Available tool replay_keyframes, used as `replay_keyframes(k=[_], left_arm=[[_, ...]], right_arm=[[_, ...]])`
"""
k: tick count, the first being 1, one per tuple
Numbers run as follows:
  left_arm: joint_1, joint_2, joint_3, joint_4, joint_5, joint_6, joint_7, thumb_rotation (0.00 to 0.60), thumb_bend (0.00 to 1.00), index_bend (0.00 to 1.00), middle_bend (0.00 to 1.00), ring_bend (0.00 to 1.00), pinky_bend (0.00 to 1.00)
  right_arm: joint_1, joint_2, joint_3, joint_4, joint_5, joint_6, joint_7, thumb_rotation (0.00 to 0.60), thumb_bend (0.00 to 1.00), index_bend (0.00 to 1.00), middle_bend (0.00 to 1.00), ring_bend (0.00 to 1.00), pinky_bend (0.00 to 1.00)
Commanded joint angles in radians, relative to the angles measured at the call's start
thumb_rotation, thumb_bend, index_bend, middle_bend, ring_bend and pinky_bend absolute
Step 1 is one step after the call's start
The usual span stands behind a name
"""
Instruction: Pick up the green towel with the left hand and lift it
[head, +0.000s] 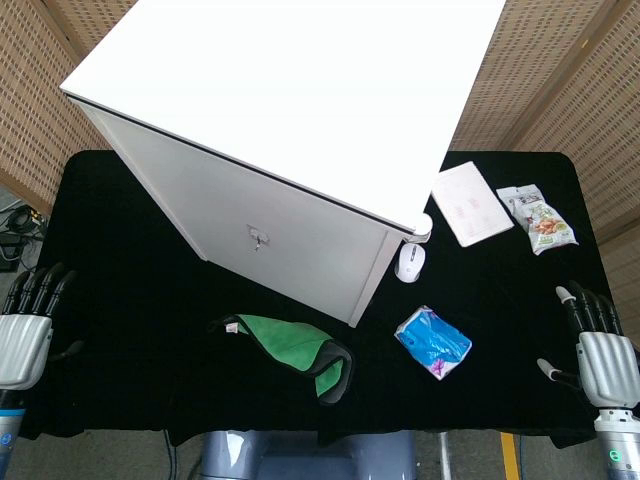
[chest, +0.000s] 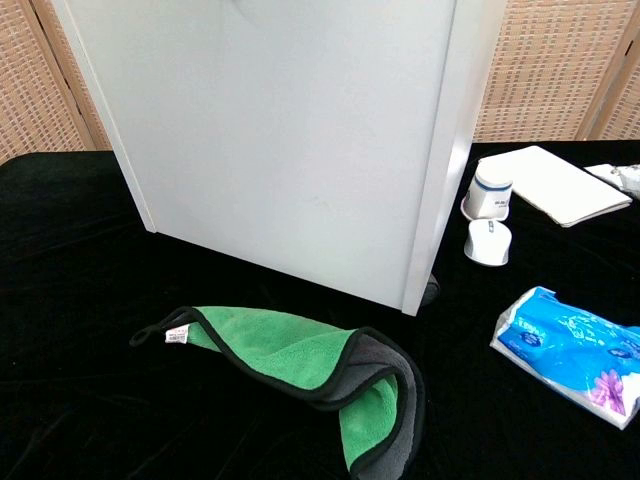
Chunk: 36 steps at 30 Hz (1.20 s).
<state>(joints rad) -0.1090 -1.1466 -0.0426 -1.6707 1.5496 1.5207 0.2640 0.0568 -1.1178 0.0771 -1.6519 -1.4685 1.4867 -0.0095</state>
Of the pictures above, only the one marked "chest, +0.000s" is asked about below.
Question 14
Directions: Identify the white cabinet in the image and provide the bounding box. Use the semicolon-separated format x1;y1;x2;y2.
49;0;506;317

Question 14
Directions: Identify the white computer mouse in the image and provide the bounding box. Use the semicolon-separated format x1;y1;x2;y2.
462;217;512;266

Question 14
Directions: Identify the white booklet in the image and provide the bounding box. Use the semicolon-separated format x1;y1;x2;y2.
477;145;634;229

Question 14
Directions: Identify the black tablecloth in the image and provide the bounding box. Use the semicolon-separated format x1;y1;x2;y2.
0;139;640;480

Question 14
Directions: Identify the blue tissue pack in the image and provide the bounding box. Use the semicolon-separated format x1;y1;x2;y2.
490;285;640;431

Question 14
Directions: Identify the woven rattan folding screen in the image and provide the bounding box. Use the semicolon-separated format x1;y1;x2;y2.
0;0;114;166
472;0;640;144

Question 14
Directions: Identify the snack bag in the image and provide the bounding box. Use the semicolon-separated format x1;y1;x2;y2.
583;160;640;201

